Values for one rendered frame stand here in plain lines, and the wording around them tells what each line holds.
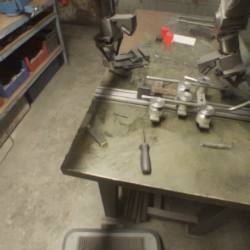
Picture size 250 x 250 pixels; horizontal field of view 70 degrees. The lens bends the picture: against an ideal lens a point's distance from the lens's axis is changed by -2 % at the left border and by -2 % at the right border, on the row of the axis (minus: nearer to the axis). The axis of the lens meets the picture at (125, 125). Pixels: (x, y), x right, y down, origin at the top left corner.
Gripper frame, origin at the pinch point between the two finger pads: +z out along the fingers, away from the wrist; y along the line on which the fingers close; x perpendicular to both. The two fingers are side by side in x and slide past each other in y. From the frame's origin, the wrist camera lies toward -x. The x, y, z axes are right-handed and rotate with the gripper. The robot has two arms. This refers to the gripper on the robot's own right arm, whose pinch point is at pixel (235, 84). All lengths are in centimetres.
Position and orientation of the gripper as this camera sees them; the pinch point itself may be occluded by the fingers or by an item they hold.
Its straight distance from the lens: 79.1
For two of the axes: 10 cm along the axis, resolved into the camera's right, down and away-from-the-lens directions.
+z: 4.7, 6.5, 6.0
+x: 8.6, -1.9, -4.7
